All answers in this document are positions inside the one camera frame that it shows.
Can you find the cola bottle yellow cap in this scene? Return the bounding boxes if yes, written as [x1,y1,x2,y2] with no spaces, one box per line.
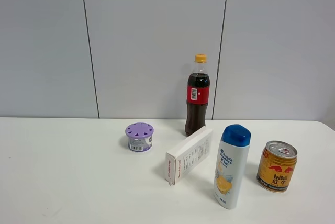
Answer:
[185,54,210,136]

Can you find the purple air freshener can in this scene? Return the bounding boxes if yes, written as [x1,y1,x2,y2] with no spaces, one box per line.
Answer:
[125,122,154,152]

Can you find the white cardboard box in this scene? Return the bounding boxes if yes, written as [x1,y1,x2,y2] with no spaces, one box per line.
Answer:
[164,126,213,185]

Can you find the white shampoo bottle blue cap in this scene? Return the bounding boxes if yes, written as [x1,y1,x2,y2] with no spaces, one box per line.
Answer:
[214,124,251,209]

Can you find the gold Red Bull can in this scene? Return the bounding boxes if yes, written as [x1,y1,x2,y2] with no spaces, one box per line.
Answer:
[256,141,297,193]

